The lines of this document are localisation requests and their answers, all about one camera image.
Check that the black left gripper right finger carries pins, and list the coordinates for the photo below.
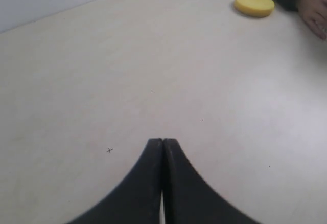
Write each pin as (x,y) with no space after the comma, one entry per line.
(187,198)

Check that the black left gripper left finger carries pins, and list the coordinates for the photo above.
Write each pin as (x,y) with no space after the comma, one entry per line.
(136,199)

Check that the open bare human hand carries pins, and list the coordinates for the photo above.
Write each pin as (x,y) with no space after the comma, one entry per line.
(313,14)

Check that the yellow round sponge disc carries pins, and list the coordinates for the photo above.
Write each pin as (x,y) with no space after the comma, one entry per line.
(254,8)

